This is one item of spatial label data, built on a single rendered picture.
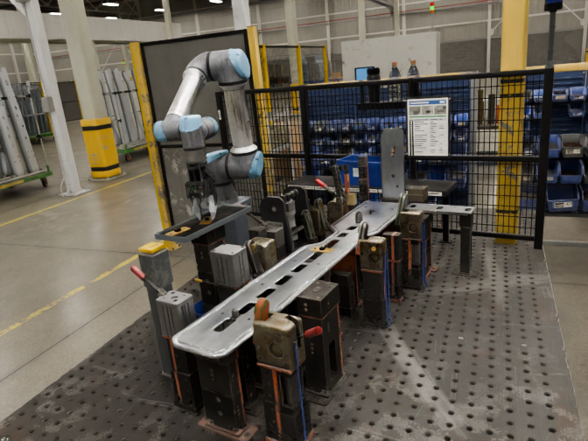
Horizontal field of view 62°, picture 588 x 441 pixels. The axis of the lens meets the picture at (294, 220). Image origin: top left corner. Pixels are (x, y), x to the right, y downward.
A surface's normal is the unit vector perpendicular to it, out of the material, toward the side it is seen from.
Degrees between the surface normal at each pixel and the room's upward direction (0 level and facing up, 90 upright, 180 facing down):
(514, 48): 90
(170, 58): 90
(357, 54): 90
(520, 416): 0
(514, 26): 90
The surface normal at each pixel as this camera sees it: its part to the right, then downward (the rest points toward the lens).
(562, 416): -0.09, -0.95
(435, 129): -0.51, 0.30
